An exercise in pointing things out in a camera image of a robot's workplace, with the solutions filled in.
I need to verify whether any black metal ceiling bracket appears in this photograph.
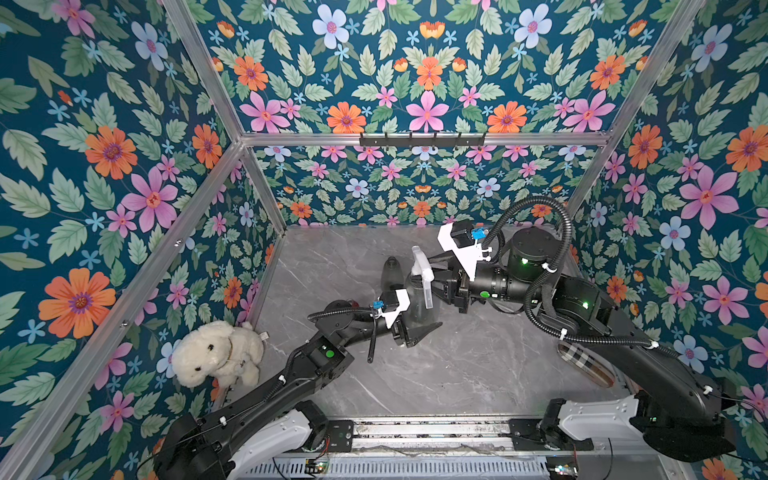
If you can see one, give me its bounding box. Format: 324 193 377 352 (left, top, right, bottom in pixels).
358 133 485 149

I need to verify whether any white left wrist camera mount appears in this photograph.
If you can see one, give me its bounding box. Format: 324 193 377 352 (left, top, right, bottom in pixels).
373 289 410 329

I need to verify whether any metal base rail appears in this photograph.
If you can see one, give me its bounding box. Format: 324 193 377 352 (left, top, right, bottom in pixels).
300 415 674 480

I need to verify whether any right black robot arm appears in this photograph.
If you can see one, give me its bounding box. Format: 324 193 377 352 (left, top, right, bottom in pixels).
432 196 737 463

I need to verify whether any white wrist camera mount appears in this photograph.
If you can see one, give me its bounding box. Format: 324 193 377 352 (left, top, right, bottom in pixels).
437 220 492 280
373 289 410 329

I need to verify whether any striped oblong case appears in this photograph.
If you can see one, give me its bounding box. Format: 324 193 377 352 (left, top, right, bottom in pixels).
557 341 616 389

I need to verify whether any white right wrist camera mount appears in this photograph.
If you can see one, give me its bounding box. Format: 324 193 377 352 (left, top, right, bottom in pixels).
437 220 492 280

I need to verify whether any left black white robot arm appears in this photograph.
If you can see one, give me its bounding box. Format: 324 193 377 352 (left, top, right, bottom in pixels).
152 300 441 479

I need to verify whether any clear plastic spray bottle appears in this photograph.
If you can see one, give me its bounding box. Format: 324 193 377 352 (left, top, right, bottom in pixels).
379 256 405 312

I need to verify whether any cream plush teddy bear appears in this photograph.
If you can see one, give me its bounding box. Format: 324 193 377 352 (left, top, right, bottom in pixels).
172 321 266 388

